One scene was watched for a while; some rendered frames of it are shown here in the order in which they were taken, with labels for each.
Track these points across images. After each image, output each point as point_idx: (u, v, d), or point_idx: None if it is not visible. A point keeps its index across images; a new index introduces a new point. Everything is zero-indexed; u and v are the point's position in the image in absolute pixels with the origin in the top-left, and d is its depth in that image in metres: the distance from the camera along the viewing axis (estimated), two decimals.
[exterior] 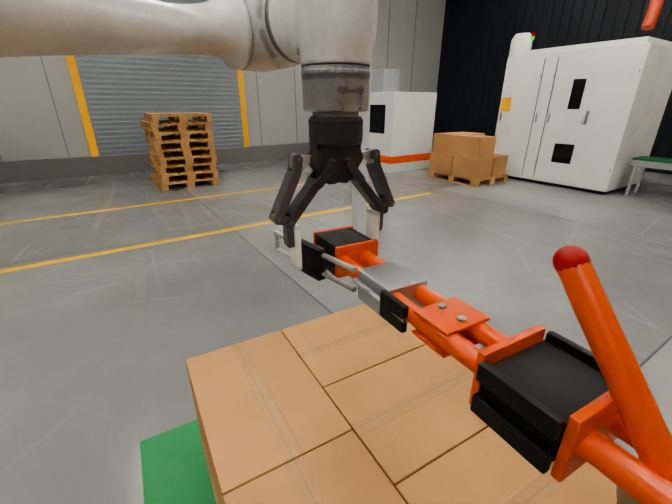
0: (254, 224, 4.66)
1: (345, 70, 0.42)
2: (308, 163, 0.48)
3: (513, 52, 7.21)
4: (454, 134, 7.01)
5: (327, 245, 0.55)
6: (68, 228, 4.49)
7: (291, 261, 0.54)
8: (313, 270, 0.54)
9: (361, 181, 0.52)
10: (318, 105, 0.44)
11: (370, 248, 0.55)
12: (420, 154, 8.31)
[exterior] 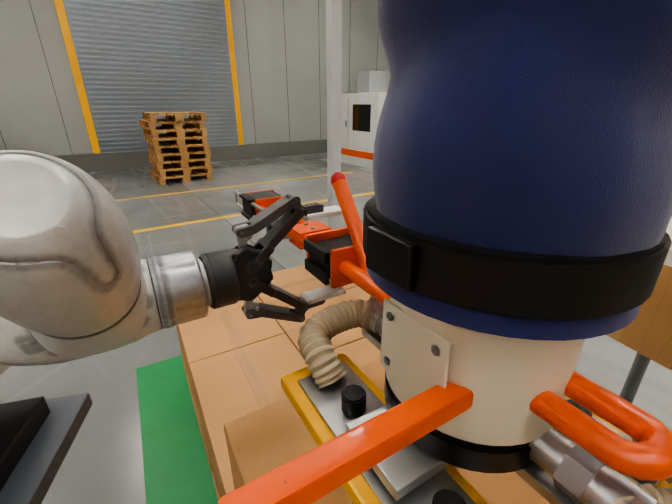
0: None
1: None
2: (244, 241, 0.48)
3: None
4: None
5: (251, 199, 0.80)
6: None
7: None
8: (249, 215, 0.81)
9: None
10: (185, 252, 0.46)
11: None
12: None
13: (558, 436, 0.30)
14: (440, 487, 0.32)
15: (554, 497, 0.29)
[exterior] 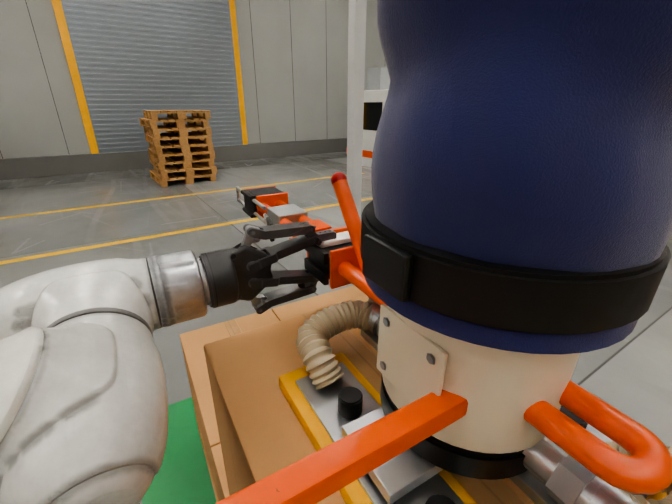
0: (251, 218, 4.73)
1: None
2: (249, 242, 0.49)
3: None
4: None
5: None
6: (67, 222, 4.56)
7: None
8: (250, 211, 0.81)
9: (270, 272, 0.53)
10: (185, 251, 0.47)
11: (282, 198, 0.80)
12: None
13: (552, 444, 0.30)
14: (434, 491, 0.32)
15: None
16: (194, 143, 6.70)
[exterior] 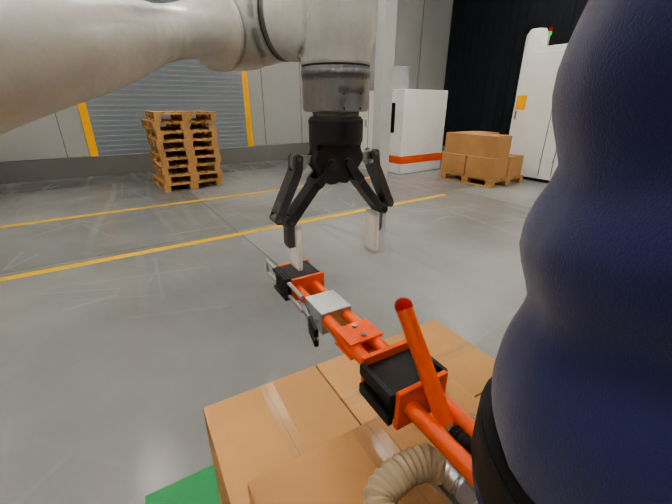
0: (263, 228, 4.39)
1: (346, 70, 0.42)
2: (308, 163, 0.48)
3: (528, 48, 6.94)
4: (468, 133, 6.74)
5: (286, 276, 0.74)
6: (65, 233, 4.22)
7: (291, 261, 0.54)
8: (284, 293, 0.75)
9: (361, 181, 0.52)
10: (319, 105, 0.44)
11: (318, 278, 0.74)
12: (430, 154, 8.04)
13: None
14: None
15: None
16: None
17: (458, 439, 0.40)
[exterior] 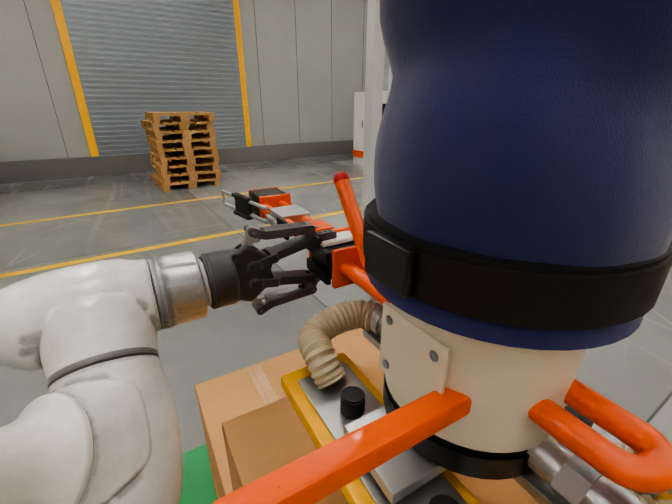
0: (259, 226, 4.51)
1: None
2: (249, 242, 0.48)
3: None
4: None
5: (255, 197, 0.80)
6: (66, 231, 4.33)
7: None
8: (245, 214, 0.80)
9: None
10: (185, 252, 0.46)
11: (284, 199, 0.80)
12: None
13: (557, 444, 0.29)
14: (437, 491, 0.32)
15: None
16: (197, 146, 6.47)
17: None
